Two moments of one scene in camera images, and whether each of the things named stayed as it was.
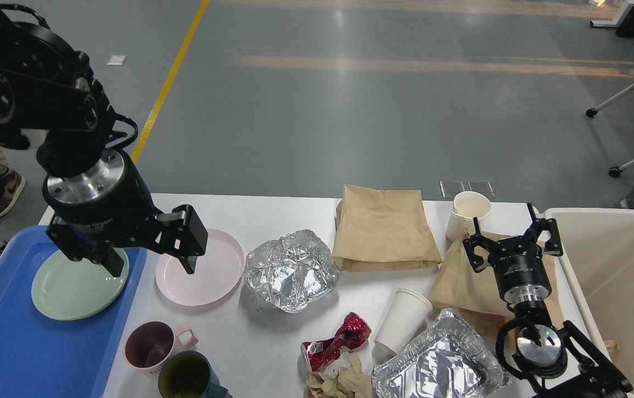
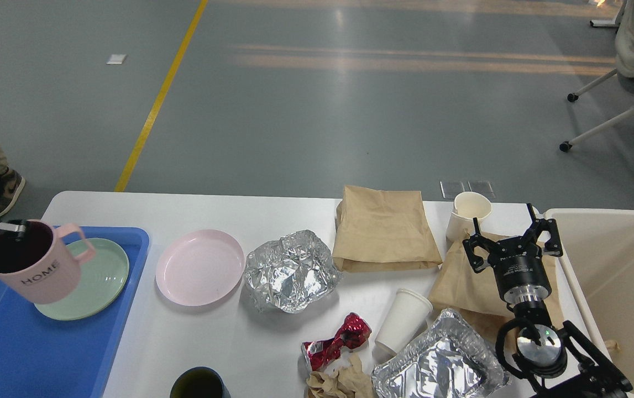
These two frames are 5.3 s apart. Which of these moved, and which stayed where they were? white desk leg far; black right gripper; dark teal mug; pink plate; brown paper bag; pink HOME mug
Moved: pink HOME mug; dark teal mug
Stayed: black right gripper; pink plate; brown paper bag; white desk leg far
